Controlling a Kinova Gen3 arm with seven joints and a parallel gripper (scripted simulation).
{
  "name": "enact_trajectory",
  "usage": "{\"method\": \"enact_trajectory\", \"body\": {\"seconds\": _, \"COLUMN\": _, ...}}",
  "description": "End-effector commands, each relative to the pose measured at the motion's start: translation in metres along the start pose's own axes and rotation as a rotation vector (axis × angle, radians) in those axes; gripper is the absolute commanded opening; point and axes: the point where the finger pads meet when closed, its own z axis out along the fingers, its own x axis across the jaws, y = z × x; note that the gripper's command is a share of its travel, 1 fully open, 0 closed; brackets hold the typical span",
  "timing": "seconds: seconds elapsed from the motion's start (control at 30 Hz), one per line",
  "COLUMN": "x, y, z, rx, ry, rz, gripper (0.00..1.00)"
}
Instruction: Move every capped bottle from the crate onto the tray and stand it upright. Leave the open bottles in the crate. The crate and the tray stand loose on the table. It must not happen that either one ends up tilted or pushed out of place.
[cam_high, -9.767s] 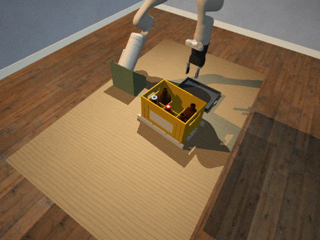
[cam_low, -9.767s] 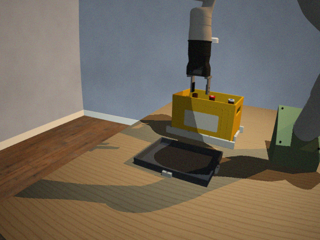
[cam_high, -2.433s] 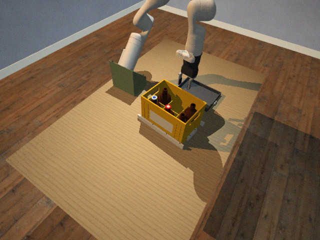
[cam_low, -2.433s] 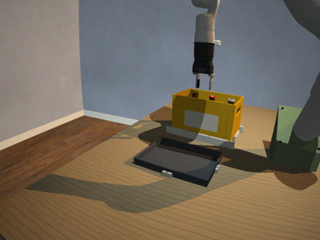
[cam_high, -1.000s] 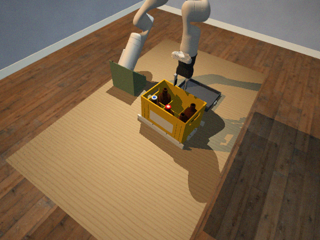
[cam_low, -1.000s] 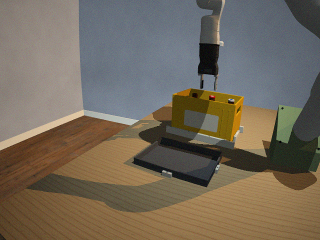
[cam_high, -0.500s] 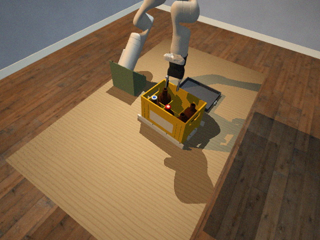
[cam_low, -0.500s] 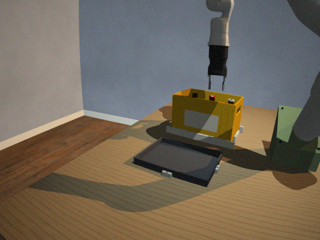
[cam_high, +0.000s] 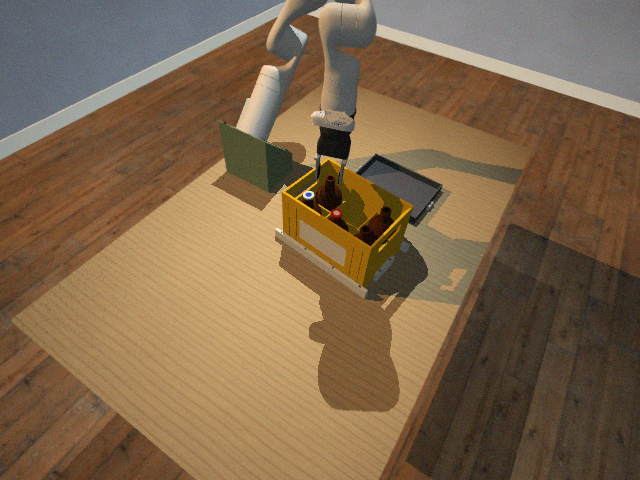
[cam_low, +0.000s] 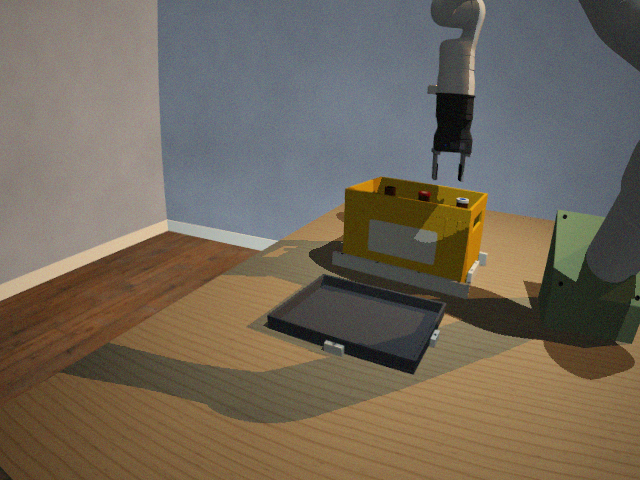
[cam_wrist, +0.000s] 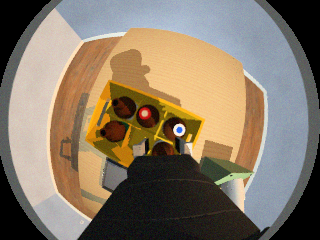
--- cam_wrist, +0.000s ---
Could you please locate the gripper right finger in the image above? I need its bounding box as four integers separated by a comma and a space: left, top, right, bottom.
175, 137, 193, 156

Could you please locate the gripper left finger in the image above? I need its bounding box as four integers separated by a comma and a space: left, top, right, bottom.
133, 138, 149, 159

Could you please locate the yellow crate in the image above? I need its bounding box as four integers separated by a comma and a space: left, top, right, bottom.
85, 80, 205, 167

